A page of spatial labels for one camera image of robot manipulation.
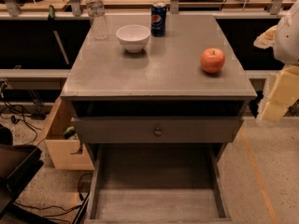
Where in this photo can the open grey middle drawer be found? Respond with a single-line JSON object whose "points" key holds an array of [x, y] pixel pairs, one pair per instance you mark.
{"points": [[156, 184]]}

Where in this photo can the grey wooden drawer cabinet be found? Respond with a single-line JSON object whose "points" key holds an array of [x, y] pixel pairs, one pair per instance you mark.
{"points": [[164, 80]]}

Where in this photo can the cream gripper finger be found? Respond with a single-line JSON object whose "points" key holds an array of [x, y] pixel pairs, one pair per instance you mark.
{"points": [[266, 39], [281, 91]]}

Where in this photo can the blue pepsi can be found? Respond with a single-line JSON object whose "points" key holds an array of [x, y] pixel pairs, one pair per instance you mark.
{"points": [[158, 17]]}

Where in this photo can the light wooden box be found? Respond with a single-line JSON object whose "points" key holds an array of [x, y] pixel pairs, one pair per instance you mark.
{"points": [[65, 153]]}

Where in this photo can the white ceramic bowl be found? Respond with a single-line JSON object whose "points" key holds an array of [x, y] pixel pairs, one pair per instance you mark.
{"points": [[133, 38]]}

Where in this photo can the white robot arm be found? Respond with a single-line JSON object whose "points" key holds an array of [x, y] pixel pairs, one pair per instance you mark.
{"points": [[286, 45]]}

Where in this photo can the green handled tool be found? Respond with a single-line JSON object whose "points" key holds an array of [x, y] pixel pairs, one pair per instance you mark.
{"points": [[51, 15]]}

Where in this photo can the clear plastic water bottle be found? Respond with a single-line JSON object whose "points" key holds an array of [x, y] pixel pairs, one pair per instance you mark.
{"points": [[96, 13]]}

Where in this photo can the red apple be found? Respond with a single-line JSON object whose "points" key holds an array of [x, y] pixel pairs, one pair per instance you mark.
{"points": [[212, 60]]}

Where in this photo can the black tray stand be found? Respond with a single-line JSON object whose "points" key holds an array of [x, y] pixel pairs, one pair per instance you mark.
{"points": [[18, 165]]}

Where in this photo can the closed top drawer with knob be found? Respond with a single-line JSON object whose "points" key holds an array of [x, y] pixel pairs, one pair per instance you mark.
{"points": [[152, 130]]}

